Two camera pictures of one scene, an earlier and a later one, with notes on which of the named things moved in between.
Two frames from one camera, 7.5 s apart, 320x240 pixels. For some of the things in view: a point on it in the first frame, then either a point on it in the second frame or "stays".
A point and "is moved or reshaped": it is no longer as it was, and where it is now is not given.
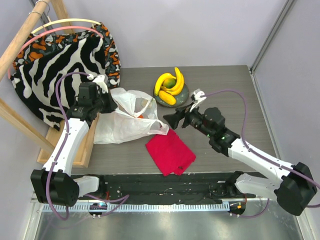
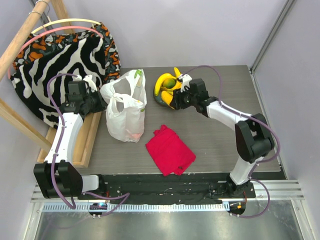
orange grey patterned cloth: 40,43 stays
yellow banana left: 160,81 stays
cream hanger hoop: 36,29 stays
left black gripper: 111,105 to 102,105
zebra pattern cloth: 35,81 stays
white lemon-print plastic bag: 136,115 is moved or reshaped
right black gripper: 185,118 to 179,99
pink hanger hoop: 44,31 stays
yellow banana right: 180,82 stays
